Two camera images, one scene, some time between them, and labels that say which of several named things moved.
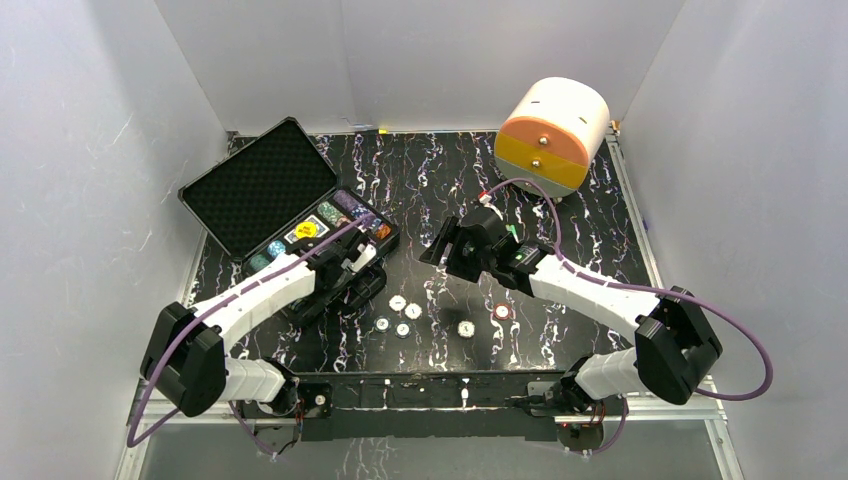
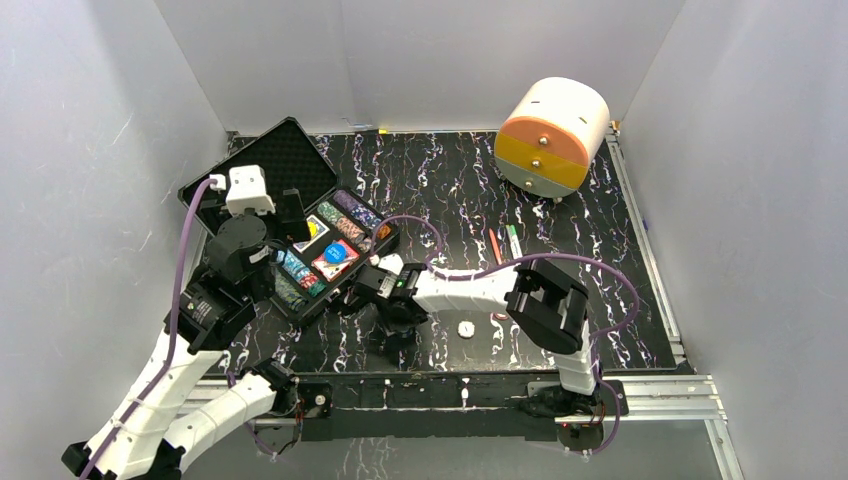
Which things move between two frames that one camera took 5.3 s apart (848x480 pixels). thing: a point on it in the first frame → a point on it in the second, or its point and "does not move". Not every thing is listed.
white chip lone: (466, 329) does not move
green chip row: (330, 212) does not move
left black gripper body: (361, 278) → (291, 216)
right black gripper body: (466, 262) → (393, 323)
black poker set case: (275, 195) does not move
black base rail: (429, 408) does not move
